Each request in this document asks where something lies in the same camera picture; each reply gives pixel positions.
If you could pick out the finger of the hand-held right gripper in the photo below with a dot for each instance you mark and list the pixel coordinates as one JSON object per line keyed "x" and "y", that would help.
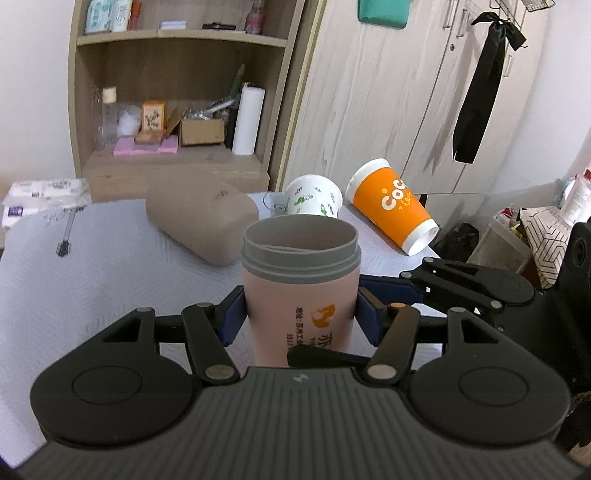
{"x": 323, "y": 355}
{"x": 392, "y": 287}

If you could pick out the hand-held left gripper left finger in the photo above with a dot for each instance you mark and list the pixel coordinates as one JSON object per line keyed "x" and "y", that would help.
{"x": 233, "y": 314}

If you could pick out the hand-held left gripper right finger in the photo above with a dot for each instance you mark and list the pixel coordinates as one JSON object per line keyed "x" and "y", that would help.
{"x": 368, "y": 314}

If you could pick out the pink cup with grey rim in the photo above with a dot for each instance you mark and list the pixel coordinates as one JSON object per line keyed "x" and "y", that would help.
{"x": 295, "y": 295}

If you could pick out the orange paper cup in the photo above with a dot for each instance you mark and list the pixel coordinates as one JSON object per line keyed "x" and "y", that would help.
{"x": 392, "y": 203}

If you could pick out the brown cup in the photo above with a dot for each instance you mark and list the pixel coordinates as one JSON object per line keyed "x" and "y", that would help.
{"x": 203, "y": 217}

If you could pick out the white cup with green print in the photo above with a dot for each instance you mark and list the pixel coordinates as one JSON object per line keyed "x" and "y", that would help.
{"x": 314, "y": 196}

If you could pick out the geometric patterned paper bag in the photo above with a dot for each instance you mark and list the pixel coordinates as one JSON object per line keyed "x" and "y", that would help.
{"x": 547, "y": 244}

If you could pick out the black plastic bag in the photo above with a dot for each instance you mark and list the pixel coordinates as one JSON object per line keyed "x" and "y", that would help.
{"x": 457, "y": 242}

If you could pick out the clear trash bin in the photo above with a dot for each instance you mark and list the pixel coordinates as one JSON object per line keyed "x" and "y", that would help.
{"x": 498, "y": 244}

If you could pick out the small clear glass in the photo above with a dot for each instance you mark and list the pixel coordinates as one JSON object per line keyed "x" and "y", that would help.
{"x": 275, "y": 204}

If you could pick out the open cardboard box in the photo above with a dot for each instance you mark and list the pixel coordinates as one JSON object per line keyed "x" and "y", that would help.
{"x": 201, "y": 133}

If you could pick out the light wooden wardrobe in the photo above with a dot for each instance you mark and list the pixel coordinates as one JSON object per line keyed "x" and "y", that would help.
{"x": 369, "y": 101}

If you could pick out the flat pink box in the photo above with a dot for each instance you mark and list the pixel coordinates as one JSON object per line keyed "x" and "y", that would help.
{"x": 138, "y": 147}

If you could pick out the white paper towel roll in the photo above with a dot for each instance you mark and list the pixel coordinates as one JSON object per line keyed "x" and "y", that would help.
{"x": 247, "y": 122}

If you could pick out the small yellow box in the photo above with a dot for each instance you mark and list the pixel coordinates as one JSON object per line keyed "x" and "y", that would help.
{"x": 153, "y": 117}

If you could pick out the black ribbon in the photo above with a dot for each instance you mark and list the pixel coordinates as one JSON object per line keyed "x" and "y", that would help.
{"x": 480, "y": 92}

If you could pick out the white tissue packs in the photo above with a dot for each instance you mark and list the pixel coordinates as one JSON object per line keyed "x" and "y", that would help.
{"x": 37, "y": 198}

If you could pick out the clear bottle with cork lid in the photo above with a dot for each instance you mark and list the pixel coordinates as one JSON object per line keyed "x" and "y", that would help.
{"x": 109, "y": 115}

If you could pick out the wooden bookshelf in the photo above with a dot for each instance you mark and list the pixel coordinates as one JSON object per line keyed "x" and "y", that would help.
{"x": 184, "y": 50}

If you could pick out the black round lid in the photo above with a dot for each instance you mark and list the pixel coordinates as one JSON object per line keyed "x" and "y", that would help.
{"x": 218, "y": 26}

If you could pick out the white card stack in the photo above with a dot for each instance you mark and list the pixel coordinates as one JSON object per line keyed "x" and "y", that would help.
{"x": 173, "y": 26}

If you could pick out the pink bottle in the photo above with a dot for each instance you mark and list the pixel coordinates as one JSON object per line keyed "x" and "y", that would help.
{"x": 255, "y": 18}

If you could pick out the red slim packet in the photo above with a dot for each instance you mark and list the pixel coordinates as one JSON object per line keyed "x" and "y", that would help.
{"x": 136, "y": 14}

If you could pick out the blue tissue pack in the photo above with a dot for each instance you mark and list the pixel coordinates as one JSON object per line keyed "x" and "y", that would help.
{"x": 106, "y": 14}

